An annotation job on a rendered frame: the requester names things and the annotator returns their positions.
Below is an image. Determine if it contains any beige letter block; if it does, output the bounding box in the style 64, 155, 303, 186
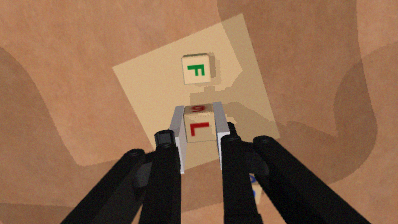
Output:
249, 173, 262, 204
181, 53, 211, 85
183, 103, 216, 143

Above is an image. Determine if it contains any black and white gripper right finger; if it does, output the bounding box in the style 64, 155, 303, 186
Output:
212, 102, 371, 224

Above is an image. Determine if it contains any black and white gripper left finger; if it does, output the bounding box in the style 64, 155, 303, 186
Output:
60, 105, 187, 224

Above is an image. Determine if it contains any tan square mat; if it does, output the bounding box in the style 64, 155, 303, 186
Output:
112, 13, 280, 170

